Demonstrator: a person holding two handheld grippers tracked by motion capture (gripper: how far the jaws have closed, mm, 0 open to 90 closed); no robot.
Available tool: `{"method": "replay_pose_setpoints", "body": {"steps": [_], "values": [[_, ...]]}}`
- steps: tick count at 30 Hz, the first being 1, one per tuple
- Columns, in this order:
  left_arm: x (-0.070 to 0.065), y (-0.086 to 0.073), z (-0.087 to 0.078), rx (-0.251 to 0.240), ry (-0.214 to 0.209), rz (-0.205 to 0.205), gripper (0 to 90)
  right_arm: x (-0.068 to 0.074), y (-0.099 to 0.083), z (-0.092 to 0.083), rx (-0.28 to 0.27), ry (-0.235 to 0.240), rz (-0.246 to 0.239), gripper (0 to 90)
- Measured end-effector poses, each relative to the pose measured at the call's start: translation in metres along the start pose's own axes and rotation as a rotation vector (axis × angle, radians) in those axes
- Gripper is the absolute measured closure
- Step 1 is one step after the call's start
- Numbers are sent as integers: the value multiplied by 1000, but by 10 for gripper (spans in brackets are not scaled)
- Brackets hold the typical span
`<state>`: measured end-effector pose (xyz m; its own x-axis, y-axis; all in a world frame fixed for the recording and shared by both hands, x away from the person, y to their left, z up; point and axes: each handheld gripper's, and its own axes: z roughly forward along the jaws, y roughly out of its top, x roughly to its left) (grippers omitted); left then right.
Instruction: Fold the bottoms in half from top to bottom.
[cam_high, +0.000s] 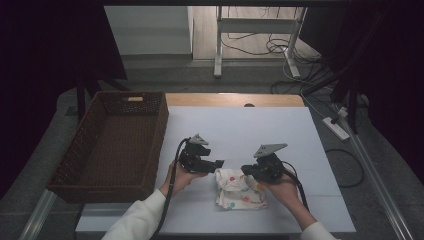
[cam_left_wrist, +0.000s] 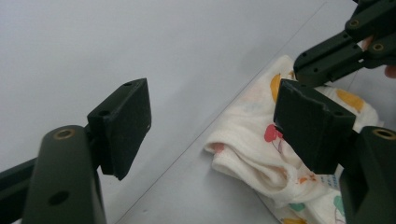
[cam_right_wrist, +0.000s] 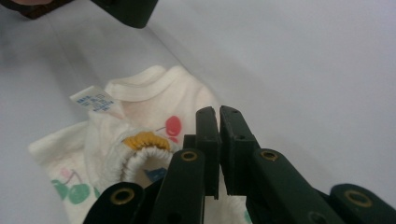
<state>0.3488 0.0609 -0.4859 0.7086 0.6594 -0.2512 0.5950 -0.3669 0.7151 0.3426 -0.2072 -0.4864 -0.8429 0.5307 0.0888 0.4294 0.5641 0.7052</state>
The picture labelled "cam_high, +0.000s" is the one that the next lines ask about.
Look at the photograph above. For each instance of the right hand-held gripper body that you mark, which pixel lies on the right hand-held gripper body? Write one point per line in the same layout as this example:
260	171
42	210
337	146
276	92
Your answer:
270	168

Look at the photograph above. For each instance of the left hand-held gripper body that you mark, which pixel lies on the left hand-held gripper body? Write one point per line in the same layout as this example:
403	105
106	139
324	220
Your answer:
193	161

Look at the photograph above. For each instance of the white fruit-print pants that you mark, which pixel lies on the white fruit-print pants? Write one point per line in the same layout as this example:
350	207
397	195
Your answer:
238	193

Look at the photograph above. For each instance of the brown wicker basket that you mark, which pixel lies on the brown wicker basket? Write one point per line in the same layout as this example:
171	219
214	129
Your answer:
110	150

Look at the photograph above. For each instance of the person's left hand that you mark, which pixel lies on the person's left hand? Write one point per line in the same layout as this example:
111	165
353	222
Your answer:
178	180

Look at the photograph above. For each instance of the person's right hand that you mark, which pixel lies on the person's right hand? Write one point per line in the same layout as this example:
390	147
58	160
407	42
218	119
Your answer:
285	190

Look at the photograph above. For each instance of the white table cover sheet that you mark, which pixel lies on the white table cover sheet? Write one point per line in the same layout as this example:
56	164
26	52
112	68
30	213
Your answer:
283	123

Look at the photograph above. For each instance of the white power strip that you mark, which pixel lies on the white power strip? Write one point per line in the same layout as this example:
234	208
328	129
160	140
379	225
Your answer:
336	128

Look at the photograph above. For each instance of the black metal stand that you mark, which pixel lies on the black metal stand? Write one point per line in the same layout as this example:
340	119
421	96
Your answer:
353	106
80	100

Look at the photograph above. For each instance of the dark curtain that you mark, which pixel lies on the dark curtain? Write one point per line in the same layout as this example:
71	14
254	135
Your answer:
33	66
393	66

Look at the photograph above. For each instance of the white metal desk frame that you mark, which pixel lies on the white metal desk frame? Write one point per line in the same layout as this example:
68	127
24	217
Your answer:
218	50

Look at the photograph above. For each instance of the aluminium frame rail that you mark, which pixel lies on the aluminium frame rail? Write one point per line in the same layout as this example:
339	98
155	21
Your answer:
386	196
38	213

